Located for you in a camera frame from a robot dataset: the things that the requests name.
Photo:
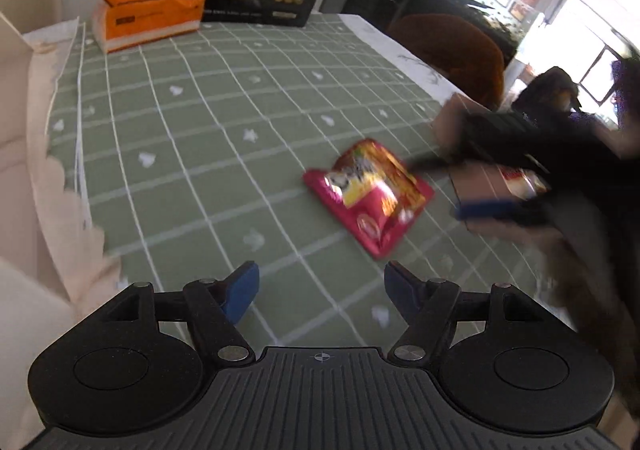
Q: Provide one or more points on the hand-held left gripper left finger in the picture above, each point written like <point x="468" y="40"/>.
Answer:
<point x="244" y="290"/>

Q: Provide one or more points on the pink cardboard box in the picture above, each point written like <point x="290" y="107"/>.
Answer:
<point x="450" y="122"/>

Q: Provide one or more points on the brown plush chair back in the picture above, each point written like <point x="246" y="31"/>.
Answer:
<point x="450" y="49"/>

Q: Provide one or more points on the red and white snack packet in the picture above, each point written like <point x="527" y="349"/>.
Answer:
<point x="525" y="182"/>

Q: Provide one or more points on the orange tissue pack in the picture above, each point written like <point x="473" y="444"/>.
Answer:
<point x="150" y="12"/>

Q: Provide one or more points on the beige lace edged cloth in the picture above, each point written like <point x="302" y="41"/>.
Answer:
<point x="30" y="129"/>

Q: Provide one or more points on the person's right forearm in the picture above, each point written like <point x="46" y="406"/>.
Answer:
<point x="610" y="305"/>

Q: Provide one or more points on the white script printed table cover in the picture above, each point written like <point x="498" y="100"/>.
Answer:
<point x="395" y="49"/>

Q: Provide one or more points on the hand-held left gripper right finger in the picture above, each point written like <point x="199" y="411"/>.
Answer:
<point x="400" y="290"/>

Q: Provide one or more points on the green checkered tablecloth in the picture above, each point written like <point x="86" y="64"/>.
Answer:
<point x="225" y="129"/>

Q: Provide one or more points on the black jacket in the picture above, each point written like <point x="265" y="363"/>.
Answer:
<point x="547" y="92"/>

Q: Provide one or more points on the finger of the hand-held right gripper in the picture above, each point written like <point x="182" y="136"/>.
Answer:
<point x="440" y="162"/>
<point x="495" y="209"/>

